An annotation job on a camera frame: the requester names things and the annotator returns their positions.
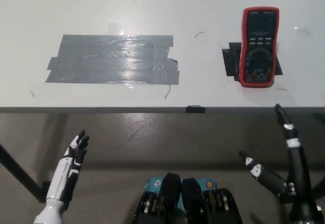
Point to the white and black left hand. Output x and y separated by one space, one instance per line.
61 180

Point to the black right hand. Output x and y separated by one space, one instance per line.
300 173

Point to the red digital multimeter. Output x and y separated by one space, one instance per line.
259 56

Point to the black metal table leg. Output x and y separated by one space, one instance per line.
15 168

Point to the small black tape piece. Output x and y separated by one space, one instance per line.
195 109

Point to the black tape patch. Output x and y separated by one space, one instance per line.
229 61

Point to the grey duct tape patch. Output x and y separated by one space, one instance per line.
109 59

